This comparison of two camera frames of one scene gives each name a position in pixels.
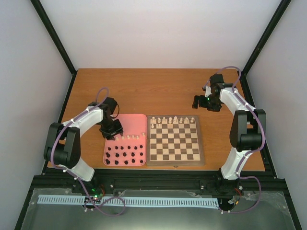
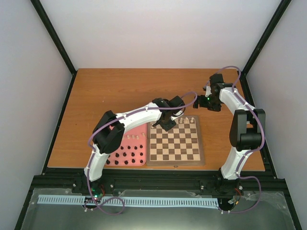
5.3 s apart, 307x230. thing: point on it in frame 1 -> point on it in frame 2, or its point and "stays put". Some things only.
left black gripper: x=110 y=136 -> x=168 y=127
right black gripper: x=216 y=108 stays put
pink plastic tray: x=130 y=149 stays put
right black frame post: x=275 y=20 stays put
